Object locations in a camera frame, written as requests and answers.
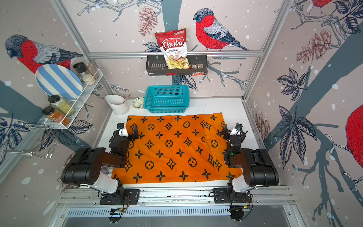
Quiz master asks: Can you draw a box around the orange patterned pillowcase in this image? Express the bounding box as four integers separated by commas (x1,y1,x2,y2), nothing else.
112,113,243,184

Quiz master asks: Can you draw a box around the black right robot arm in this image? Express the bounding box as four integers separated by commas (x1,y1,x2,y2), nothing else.
221,123,279,200

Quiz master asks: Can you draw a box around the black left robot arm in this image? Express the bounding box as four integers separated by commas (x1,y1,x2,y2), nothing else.
60,123,139,202

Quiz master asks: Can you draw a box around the white ceramic utensil cup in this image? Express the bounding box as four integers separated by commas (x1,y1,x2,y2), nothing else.
105,95,130,115

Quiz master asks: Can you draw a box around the small patterned bowl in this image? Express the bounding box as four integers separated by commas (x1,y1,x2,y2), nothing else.
132,97,144,109

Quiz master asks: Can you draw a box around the teal plastic basket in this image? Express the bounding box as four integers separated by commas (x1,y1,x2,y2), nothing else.
143,85,190,114

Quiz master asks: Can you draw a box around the black lid spice jar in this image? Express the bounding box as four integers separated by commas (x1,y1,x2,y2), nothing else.
73,62,96,86

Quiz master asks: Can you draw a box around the green spice jar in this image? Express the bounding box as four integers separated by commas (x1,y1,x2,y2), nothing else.
48,95,75,116

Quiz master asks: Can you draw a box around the small glass spice jar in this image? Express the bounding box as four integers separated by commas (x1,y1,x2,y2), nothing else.
85,61,99,79

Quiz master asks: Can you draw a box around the orange spice jar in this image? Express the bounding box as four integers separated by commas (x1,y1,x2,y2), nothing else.
42,106,71,127

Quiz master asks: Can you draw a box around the blue white striped plate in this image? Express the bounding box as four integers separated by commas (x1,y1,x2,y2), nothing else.
35,64,83,101

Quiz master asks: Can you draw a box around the metal hook rack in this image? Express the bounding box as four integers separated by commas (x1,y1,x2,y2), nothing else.
1,122,60,159

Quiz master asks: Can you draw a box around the red Chuba chips bag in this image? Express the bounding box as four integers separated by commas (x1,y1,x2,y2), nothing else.
155,28,190,69

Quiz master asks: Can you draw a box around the white wire wall shelf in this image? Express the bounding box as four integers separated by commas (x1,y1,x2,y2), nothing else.
42,69,104,129

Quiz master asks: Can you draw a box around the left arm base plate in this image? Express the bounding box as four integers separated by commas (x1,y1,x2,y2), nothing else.
100,189,140,205

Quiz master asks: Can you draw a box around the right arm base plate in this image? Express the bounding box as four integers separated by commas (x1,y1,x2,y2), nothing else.
212,187,252,204

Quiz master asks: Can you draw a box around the black hanging wire basket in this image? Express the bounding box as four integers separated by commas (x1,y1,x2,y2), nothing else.
146,55,208,76

